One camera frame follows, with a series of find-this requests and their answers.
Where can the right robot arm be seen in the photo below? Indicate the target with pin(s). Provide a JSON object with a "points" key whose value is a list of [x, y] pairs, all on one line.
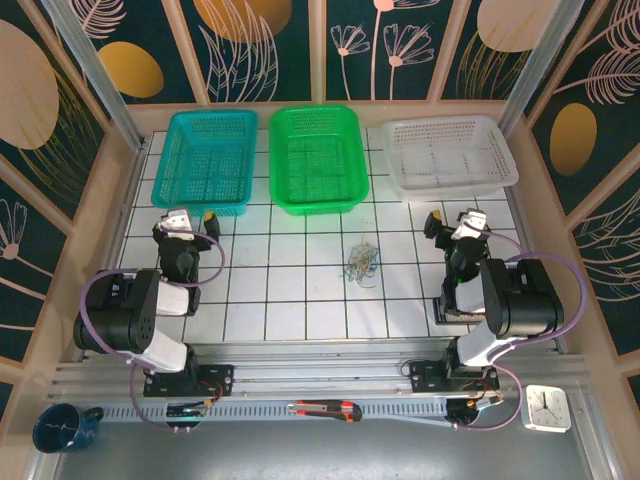
{"points": [[525, 300]]}

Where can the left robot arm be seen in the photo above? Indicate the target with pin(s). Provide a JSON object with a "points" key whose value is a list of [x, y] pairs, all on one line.
{"points": [[115, 310]]}

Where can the small black tray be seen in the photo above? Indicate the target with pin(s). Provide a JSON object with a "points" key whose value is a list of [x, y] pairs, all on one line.
{"points": [[460, 318]]}

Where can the teal plastic basket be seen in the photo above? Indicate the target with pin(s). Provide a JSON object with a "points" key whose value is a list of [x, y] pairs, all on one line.
{"points": [[205, 160]]}

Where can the white plastic basket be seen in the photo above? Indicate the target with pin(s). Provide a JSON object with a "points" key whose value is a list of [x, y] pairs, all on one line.
{"points": [[450, 155]]}

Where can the green plastic basket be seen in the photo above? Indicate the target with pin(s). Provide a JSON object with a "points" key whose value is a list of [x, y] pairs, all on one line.
{"points": [[317, 160]]}

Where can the small black circuit board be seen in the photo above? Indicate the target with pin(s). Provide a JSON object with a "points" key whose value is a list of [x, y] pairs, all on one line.
{"points": [[465, 407], [185, 411]]}

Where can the white square clock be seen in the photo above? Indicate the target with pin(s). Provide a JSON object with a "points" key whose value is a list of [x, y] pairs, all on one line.
{"points": [[545, 407]]}

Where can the dark blue mug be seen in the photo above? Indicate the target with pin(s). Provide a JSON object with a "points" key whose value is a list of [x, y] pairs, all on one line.
{"points": [[60, 430]]}

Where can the red black utility knife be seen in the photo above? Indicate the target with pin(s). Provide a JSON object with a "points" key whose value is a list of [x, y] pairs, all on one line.
{"points": [[325, 410]]}

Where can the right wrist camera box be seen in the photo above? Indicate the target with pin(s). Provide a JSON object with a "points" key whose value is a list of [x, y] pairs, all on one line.
{"points": [[472, 225]]}

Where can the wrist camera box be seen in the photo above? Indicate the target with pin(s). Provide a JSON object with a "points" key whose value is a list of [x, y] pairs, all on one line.
{"points": [[472, 225], [176, 222]]}

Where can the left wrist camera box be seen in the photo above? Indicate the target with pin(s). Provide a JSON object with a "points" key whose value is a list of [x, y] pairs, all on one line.
{"points": [[176, 222]]}

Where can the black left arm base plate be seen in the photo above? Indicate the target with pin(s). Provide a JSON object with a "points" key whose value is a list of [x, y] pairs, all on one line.
{"points": [[215, 380]]}

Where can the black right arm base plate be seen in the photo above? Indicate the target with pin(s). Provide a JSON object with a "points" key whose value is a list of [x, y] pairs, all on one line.
{"points": [[425, 377]]}

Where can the aluminium mounting rail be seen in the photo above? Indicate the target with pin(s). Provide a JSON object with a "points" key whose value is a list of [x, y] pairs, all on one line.
{"points": [[325, 372]]}

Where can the aluminium frame post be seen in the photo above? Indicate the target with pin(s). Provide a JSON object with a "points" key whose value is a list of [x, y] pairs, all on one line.
{"points": [[534, 65], [94, 75]]}

